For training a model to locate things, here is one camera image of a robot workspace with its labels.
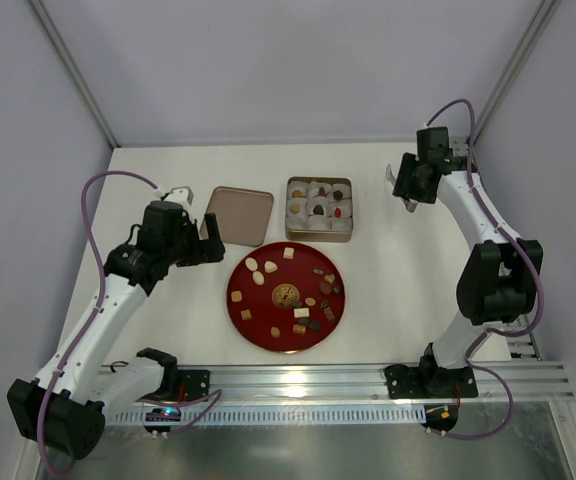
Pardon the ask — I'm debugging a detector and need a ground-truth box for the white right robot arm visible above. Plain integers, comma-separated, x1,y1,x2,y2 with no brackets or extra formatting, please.
384,153,543,399

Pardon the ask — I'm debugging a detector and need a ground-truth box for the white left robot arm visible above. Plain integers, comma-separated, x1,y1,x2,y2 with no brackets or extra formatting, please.
7,200,225,460

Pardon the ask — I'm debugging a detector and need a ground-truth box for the white swirl oval chocolate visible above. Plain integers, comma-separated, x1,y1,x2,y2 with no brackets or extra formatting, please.
252,271,264,285

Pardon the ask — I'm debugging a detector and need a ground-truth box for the white triangular chocolate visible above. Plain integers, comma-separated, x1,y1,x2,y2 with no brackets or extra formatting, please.
264,261,278,273

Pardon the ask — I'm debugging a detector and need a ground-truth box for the white cube chocolate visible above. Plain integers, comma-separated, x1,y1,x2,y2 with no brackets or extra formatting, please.
283,247,295,259

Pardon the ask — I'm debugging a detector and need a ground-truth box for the white bar chocolate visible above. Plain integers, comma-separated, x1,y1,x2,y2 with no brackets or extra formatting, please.
293,308,310,319

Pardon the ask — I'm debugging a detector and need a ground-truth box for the brown oval chocolate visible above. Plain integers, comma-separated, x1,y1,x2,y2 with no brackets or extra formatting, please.
319,282,332,295

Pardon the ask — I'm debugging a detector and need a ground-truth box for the dark striped cube chocolate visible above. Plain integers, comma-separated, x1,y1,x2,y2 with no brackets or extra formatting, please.
308,320,321,332

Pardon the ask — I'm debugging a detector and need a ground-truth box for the brown marbled block chocolate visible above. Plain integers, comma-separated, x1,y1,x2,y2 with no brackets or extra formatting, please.
323,308,335,321

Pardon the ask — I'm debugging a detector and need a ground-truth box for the gold square tin lid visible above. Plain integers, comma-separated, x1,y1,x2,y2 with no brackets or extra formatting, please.
206,186,274,247

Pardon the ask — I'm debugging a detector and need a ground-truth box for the red round tray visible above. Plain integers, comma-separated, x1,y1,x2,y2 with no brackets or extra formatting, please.
226,242,346,353

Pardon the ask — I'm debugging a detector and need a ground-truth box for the gold square tin box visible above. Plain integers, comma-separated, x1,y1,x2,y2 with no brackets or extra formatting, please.
284,176,354,243

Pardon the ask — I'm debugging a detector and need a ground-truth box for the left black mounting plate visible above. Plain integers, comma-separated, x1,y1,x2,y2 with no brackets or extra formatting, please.
174,369,211,402

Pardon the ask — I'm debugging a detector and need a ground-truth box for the slotted white cable duct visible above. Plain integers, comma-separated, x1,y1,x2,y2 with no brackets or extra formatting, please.
108,402,426,427

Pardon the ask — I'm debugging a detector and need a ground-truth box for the right corner frame post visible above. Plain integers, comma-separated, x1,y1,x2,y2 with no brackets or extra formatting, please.
472,0,561,143

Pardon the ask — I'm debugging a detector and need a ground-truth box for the aluminium front rail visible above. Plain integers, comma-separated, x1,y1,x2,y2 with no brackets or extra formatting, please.
37,361,576,403

